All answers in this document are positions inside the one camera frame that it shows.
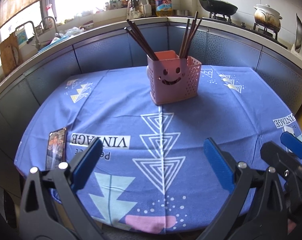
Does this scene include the blue kitchen cabinets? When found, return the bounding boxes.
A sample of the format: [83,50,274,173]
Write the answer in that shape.
[0,19,302,159]

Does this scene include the steel kitchen faucet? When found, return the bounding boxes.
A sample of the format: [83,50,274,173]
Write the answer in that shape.
[14,21,41,51]

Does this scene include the white power bank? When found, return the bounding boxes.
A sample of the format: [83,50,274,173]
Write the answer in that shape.
[283,126,295,136]

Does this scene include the smartphone on table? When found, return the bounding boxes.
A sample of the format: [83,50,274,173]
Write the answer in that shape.
[45,127,67,170]

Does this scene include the blue patterned tablecloth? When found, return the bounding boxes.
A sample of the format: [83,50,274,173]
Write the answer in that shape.
[14,66,302,234]

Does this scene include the steel pot lid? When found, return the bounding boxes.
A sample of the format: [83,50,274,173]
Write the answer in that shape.
[293,15,302,59]

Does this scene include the gas stove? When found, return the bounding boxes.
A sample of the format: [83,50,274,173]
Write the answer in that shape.
[202,11,289,49]

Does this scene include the pink smiley utensil holder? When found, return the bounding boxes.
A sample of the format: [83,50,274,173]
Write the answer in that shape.
[146,50,202,105]

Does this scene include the ceramic clay pot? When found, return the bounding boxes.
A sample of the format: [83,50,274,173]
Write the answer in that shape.
[254,4,282,33]

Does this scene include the dark chopstick bundle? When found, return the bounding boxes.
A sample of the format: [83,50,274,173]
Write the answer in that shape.
[184,19,203,59]
[129,21,159,61]
[126,18,160,61]
[179,18,190,59]
[124,27,158,61]
[182,11,198,58]

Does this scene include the wooden cutting board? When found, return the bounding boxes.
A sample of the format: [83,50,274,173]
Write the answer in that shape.
[0,33,22,77]

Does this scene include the black wok on stove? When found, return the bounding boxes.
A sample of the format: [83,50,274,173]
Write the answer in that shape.
[199,0,238,16]

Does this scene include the small steel bowl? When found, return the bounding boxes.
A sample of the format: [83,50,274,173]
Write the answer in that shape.
[173,9,190,17]

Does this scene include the cooking oil bottle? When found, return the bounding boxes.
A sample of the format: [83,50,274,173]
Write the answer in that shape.
[155,0,173,17]

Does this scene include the white plastic jug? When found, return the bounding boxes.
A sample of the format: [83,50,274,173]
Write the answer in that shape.
[139,0,152,17]

